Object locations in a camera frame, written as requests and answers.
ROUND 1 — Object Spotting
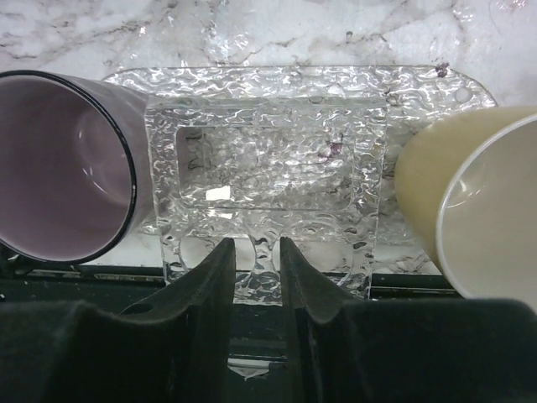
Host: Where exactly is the clear textured glass tray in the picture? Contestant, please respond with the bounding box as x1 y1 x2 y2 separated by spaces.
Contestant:
100 63 498 274

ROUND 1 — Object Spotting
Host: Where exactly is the yellow ceramic mug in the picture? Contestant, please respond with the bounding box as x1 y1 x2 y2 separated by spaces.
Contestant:
394 106 536 307

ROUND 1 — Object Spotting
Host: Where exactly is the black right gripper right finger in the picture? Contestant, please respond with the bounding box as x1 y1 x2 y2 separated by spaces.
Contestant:
280 238 536 402

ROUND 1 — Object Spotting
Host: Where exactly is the purple grey mug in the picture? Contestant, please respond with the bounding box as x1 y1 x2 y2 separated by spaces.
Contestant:
1 70 153 264

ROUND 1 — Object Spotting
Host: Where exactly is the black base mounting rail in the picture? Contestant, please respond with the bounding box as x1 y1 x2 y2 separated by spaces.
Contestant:
1 248 458 373

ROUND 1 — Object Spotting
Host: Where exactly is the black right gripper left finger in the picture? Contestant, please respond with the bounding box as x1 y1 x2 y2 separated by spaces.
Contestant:
1 238 235 402

